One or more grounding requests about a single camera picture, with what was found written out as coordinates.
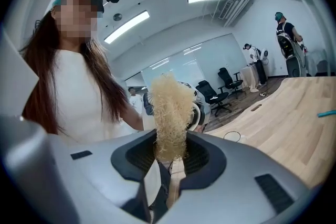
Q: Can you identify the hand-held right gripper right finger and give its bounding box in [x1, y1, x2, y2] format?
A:
[167, 130, 316, 224]

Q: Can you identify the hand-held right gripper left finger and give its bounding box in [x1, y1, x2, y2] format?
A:
[48, 128, 159, 224]

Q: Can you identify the clear glass bowl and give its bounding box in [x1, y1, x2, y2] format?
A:
[223, 130, 242, 143]

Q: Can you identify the beige sponge cloth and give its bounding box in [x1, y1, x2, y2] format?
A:
[150, 73, 196, 163]

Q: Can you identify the person's left forearm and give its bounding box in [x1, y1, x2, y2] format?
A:
[119, 102, 144, 131]

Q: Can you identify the person's white shirt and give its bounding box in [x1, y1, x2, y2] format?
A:
[31, 48, 145, 146]

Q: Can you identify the black office chair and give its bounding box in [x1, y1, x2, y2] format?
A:
[217, 67, 245, 99]
[195, 80, 232, 118]

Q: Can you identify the beige cloth-covered table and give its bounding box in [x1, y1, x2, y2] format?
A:
[240, 65, 260, 92]

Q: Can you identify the person's head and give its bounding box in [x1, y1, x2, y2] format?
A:
[51, 0, 106, 45]

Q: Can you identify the white ceiling air vent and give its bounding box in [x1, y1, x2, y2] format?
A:
[219, 0, 234, 20]

